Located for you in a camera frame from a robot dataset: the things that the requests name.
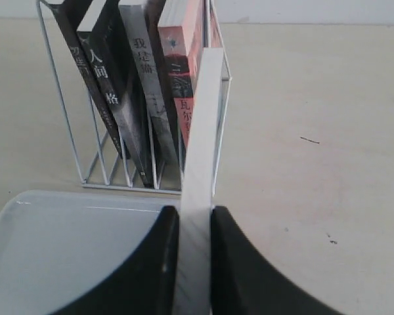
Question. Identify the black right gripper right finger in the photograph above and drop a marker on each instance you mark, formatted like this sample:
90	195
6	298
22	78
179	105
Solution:
244	282

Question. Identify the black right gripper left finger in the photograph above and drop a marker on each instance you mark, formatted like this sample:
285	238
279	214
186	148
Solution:
145	282

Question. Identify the blue moon sixpence book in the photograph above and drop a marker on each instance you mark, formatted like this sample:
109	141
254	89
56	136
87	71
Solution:
192	289

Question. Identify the black grey spine book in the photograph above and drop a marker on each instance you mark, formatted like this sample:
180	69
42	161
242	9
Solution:
139	141

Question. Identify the red teal spine book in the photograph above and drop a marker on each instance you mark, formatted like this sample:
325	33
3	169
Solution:
181	28

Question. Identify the grey white spine book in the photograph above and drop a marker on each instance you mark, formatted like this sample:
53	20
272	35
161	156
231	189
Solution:
140	19

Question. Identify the dark brown spine book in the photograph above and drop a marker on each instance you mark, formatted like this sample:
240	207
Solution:
86	27

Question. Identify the white plastic tray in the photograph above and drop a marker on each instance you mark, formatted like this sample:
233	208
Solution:
55	246

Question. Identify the white wire book rack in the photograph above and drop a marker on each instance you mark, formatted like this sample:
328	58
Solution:
167	178

